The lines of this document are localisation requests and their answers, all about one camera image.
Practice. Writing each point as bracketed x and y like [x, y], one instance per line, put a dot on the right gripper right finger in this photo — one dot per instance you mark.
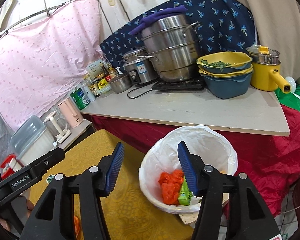
[249, 216]

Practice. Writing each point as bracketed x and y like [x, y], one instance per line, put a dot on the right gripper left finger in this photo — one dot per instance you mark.
[53, 215]

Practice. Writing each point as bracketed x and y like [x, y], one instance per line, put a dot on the dark green foil wrapper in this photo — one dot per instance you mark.
[50, 178]

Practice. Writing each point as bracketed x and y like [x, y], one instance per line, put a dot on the green carton box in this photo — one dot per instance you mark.
[185, 194]

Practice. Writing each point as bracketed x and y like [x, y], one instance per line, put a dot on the red plastic bag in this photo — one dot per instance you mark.
[170, 184]

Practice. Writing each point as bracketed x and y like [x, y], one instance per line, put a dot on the orange printed plastic bag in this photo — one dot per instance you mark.
[77, 226]

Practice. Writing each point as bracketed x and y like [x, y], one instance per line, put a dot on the white lined trash bin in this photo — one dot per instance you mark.
[188, 148]

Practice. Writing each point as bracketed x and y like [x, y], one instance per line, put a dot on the left hand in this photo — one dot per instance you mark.
[17, 212]

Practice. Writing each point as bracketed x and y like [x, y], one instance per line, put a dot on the dish rack with blue lid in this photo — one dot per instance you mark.
[32, 140]

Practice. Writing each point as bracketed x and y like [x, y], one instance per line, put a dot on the white glass electric kettle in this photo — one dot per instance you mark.
[57, 126]

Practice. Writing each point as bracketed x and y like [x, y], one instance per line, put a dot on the pink electric kettle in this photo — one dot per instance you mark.
[70, 112]

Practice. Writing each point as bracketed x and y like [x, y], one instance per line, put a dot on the green tin can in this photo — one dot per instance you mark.
[80, 99]

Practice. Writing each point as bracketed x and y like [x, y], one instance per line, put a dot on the white bottle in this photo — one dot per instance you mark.
[87, 91]

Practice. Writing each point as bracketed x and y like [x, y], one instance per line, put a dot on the pink dotted curtain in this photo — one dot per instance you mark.
[40, 63]

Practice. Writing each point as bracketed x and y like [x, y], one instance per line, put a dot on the black induction cooktop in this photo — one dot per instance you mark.
[192, 84]

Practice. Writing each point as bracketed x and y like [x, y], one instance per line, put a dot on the yellow saucepan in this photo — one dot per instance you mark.
[266, 65]

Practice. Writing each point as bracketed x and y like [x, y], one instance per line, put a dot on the blue yellow stacked basins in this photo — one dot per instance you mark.
[226, 74]

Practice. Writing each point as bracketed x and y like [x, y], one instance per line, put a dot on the small steel pot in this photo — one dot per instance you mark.
[120, 83]

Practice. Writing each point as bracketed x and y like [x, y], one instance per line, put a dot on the silver rice cooker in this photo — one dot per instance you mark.
[139, 67]

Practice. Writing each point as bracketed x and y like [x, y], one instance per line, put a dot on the large steel steamer pot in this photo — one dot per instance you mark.
[172, 46]

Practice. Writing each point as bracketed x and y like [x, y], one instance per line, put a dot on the purple cloth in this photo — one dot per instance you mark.
[149, 20]

